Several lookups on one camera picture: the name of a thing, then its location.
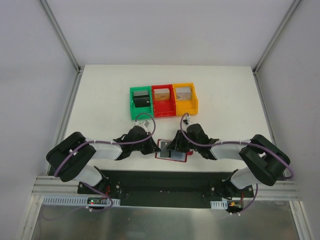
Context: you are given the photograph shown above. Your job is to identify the black cards in green bin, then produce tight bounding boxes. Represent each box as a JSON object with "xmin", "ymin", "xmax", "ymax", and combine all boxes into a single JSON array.
[{"xmin": 133, "ymin": 90, "xmax": 151, "ymax": 108}]

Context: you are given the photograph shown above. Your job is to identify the white cable duct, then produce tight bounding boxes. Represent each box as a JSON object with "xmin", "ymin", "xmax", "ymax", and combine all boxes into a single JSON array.
[
  {"xmin": 210, "ymin": 199, "xmax": 228, "ymax": 210},
  {"xmin": 42, "ymin": 196, "xmax": 111, "ymax": 207}
]

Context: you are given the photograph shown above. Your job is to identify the aluminium frame rail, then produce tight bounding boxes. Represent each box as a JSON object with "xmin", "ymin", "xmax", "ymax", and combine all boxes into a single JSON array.
[{"xmin": 31, "ymin": 176, "xmax": 302, "ymax": 201}]

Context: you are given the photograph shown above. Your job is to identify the green plastic bin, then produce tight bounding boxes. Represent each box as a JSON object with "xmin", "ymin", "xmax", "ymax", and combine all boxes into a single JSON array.
[{"xmin": 129, "ymin": 86, "xmax": 154, "ymax": 121}]

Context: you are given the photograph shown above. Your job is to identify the red leather card holder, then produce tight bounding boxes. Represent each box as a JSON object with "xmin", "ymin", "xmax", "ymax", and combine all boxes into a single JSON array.
[{"xmin": 155, "ymin": 139, "xmax": 194, "ymax": 163}]

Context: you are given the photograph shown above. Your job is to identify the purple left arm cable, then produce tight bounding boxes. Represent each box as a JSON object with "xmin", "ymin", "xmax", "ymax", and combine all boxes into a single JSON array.
[{"xmin": 53, "ymin": 112, "xmax": 157, "ymax": 178}]

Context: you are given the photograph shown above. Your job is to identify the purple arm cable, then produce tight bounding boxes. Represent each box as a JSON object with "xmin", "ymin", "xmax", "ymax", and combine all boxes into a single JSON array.
[
  {"xmin": 180, "ymin": 112, "xmax": 296, "ymax": 180},
  {"xmin": 53, "ymin": 112, "xmax": 157, "ymax": 178}
]

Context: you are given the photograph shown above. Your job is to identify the right white cable duct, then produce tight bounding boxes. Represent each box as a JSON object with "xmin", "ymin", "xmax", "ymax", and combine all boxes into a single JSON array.
[{"xmin": 210, "ymin": 199, "xmax": 228, "ymax": 210}]

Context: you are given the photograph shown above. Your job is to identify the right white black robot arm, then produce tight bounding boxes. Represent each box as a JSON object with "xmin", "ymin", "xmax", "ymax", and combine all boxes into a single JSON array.
[{"xmin": 167, "ymin": 123, "xmax": 291, "ymax": 199}]

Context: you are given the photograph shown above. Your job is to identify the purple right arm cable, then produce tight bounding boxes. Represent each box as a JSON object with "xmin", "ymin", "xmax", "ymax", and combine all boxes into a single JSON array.
[{"xmin": 180, "ymin": 112, "xmax": 296, "ymax": 180}]

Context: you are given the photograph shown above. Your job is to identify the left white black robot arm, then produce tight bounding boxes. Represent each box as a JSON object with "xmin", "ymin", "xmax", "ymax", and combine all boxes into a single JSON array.
[{"xmin": 46, "ymin": 125, "xmax": 161, "ymax": 195}]

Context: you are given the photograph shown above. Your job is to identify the wooden cards in red bin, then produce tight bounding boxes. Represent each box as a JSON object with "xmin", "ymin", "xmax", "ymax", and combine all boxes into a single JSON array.
[{"xmin": 153, "ymin": 88, "xmax": 170, "ymax": 101}]

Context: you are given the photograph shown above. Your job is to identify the left white cable duct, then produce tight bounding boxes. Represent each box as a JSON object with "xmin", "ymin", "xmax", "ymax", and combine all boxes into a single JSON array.
[{"xmin": 42, "ymin": 196, "xmax": 111, "ymax": 207}]

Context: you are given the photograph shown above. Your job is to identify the cards in yellow bin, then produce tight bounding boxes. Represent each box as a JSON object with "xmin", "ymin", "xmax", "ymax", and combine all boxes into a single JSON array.
[{"xmin": 175, "ymin": 86, "xmax": 192, "ymax": 101}]

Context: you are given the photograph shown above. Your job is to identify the yellow plastic bin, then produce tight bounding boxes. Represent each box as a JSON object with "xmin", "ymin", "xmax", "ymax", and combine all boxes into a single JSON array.
[{"xmin": 172, "ymin": 82, "xmax": 199, "ymax": 116}]

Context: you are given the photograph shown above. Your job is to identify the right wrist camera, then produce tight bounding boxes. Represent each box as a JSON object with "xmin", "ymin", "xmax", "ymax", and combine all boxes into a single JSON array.
[{"xmin": 182, "ymin": 115, "xmax": 194, "ymax": 126}]

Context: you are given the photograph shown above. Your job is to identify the red plastic bin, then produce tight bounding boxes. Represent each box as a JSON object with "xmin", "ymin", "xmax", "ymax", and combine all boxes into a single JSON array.
[{"xmin": 151, "ymin": 84, "xmax": 176, "ymax": 118}]

